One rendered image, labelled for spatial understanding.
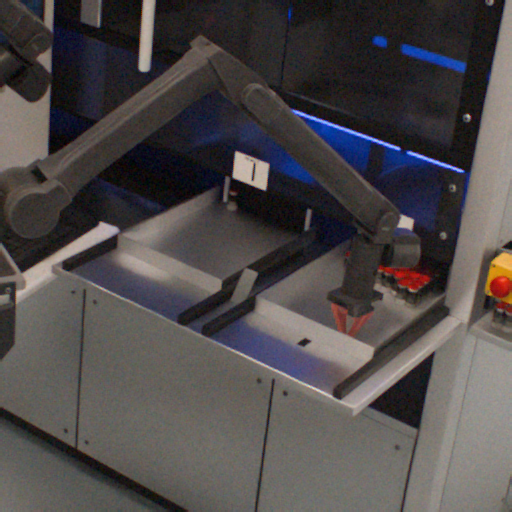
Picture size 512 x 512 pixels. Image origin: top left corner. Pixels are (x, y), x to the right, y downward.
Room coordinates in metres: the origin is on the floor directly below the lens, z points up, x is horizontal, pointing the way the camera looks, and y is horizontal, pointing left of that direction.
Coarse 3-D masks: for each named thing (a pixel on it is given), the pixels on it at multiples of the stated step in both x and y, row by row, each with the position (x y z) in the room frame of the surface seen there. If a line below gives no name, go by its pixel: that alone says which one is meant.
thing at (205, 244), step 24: (216, 192) 2.60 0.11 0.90; (168, 216) 2.46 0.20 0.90; (192, 216) 2.51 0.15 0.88; (216, 216) 2.52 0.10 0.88; (240, 216) 2.54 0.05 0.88; (120, 240) 2.32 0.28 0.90; (144, 240) 2.37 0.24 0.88; (168, 240) 2.39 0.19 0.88; (192, 240) 2.40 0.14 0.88; (216, 240) 2.41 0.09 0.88; (240, 240) 2.42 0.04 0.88; (264, 240) 2.44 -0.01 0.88; (288, 240) 2.45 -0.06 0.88; (312, 240) 2.46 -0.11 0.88; (168, 264) 2.25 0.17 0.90; (192, 264) 2.29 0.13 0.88; (216, 264) 2.31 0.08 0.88; (240, 264) 2.32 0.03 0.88; (216, 288) 2.19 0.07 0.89
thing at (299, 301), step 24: (312, 264) 2.30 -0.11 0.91; (336, 264) 2.37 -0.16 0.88; (288, 288) 2.23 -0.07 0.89; (312, 288) 2.26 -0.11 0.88; (336, 288) 2.27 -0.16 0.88; (264, 312) 2.13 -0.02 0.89; (288, 312) 2.10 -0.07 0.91; (312, 312) 2.16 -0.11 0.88; (384, 312) 2.20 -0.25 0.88; (408, 312) 2.21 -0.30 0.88; (312, 336) 2.07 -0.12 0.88; (336, 336) 2.05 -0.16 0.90; (360, 336) 2.10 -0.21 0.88; (384, 336) 2.11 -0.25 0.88
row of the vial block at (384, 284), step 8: (344, 264) 2.33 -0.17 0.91; (344, 272) 2.33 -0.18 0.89; (384, 272) 2.29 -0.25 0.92; (392, 272) 2.28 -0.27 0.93; (400, 272) 2.28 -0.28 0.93; (376, 280) 2.29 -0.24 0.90; (384, 280) 2.28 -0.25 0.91; (392, 280) 2.28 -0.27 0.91; (408, 280) 2.25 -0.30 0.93; (416, 280) 2.26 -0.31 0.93; (384, 288) 2.28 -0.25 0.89; (392, 288) 2.27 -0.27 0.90; (416, 304) 2.24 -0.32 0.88
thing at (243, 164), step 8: (240, 160) 2.49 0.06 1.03; (248, 160) 2.48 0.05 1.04; (256, 160) 2.47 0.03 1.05; (240, 168) 2.49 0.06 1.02; (248, 168) 2.48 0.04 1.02; (256, 168) 2.47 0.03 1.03; (264, 168) 2.46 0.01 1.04; (240, 176) 2.49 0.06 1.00; (248, 176) 2.48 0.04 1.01; (256, 176) 2.47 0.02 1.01; (264, 176) 2.45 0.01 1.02; (256, 184) 2.46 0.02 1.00; (264, 184) 2.45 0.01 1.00
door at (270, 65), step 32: (128, 0) 2.67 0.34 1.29; (160, 0) 2.63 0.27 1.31; (192, 0) 2.58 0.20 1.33; (224, 0) 2.54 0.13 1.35; (256, 0) 2.50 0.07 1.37; (288, 0) 2.46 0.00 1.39; (128, 32) 2.67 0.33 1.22; (160, 32) 2.62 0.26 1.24; (192, 32) 2.58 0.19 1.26; (224, 32) 2.54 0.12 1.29; (256, 32) 2.50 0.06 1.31; (256, 64) 2.49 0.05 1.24
